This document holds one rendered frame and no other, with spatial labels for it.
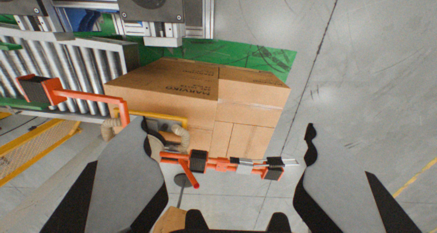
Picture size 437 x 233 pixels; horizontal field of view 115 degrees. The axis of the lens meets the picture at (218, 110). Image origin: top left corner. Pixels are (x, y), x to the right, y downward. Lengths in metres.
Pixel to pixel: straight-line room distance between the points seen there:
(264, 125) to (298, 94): 0.78
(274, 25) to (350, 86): 1.20
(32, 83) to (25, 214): 1.48
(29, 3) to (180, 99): 0.60
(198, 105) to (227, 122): 0.59
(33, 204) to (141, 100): 1.46
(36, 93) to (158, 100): 0.40
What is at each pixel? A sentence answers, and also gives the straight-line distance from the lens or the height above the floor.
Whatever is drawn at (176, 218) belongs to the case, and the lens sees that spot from 2.36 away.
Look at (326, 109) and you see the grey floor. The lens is 2.32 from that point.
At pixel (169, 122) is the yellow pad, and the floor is 1.08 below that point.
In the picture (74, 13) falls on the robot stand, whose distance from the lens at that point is 0.96.
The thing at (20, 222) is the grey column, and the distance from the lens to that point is 2.07.
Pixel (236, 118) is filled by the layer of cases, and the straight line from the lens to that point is 1.30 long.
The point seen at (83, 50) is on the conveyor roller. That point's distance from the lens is 1.47.
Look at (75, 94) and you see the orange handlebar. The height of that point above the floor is 1.20.
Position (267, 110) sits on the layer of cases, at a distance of 1.31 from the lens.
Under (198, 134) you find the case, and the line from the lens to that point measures 0.89.
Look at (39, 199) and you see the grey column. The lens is 2.10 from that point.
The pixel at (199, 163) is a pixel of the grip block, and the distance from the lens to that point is 0.67.
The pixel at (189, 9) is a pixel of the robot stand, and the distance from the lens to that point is 1.45.
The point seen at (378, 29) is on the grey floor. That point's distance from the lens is 2.26.
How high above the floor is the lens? 1.63
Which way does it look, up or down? 61 degrees down
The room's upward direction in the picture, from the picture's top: 178 degrees counter-clockwise
